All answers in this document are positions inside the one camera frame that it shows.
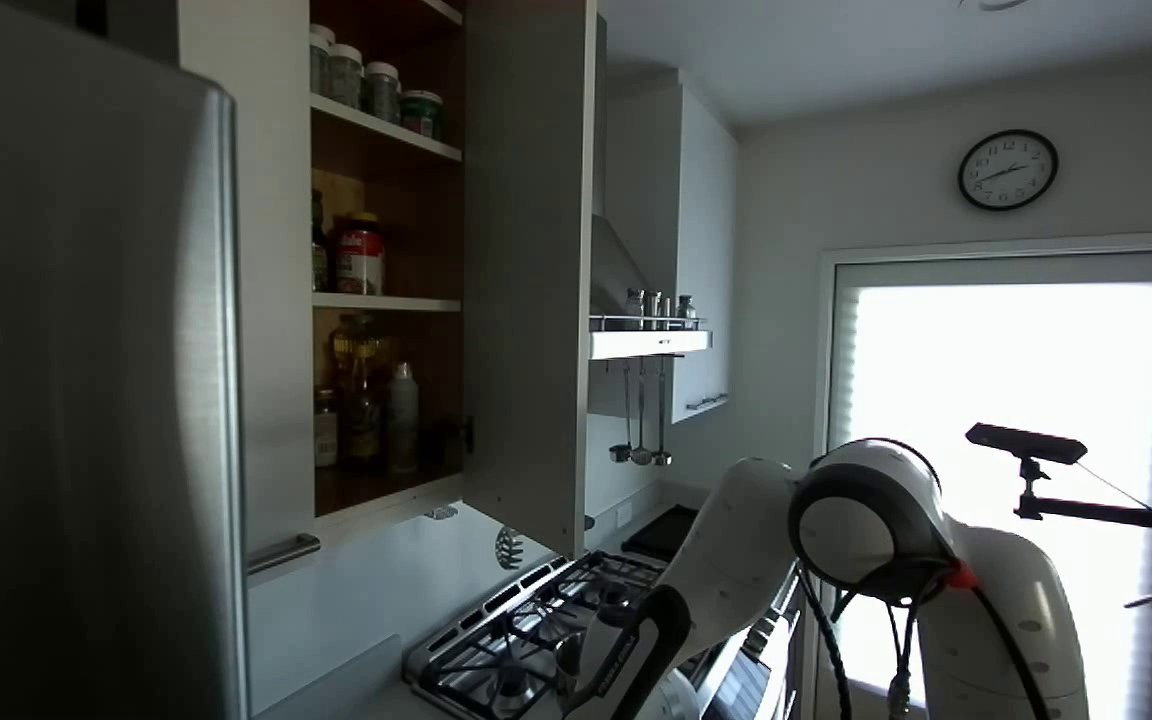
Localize white cabinet door hinged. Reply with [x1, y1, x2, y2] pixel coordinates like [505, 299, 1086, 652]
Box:
[461, 0, 600, 558]

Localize steel range hood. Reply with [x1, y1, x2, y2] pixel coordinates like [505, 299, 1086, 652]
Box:
[590, 63, 717, 367]

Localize steel slotted turner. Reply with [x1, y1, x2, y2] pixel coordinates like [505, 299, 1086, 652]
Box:
[643, 355, 682, 471]

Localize white plastic bottle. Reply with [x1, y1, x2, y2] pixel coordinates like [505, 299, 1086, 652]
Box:
[385, 355, 426, 481]

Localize black flat tray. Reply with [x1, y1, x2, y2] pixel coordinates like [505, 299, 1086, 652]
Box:
[620, 499, 705, 563]

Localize amber oil bottle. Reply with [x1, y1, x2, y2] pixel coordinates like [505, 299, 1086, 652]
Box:
[328, 312, 388, 471]

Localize red and white canister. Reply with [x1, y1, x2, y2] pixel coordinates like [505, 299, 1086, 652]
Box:
[334, 213, 388, 299]

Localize small pale bottle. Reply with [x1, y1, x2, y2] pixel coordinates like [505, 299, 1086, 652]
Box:
[312, 388, 343, 471]

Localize dark glass bottle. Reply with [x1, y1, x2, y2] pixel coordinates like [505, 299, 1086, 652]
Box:
[310, 184, 338, 297]

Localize stainless gas stove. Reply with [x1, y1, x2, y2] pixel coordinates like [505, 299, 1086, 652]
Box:
[396, 545, 801, 720]

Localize green lidded pantry jar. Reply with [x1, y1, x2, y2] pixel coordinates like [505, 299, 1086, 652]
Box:
[396, 84, 447, 138]

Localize glass pantry jar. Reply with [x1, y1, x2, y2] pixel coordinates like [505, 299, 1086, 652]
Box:
[361, 54, 404, 122]
[323, 39, 367, 111]
[310, 20, 342, 96]

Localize window with white blind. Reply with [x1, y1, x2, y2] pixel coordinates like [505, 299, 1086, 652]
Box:
[816, 244, 1152, 720]

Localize stainless steel refrigerator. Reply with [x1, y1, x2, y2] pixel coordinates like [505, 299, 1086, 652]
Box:
[0, 0, 258, 720]

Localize narrow white wall cabinet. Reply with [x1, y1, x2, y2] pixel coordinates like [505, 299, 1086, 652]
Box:
[600, 70, 741, 427]

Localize wooden interior wall cabinet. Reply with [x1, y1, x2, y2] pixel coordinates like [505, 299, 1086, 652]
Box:
[303, 0, 471, 524]

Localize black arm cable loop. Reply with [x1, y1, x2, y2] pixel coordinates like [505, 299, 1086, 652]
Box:
[801, 583, 1053, 720]

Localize black camera on stand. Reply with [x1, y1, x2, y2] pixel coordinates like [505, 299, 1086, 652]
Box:
[962, 419, 1152, 539]

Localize round black wall clock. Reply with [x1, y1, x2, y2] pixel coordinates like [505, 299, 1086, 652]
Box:
[956, 122, 1063, 214]

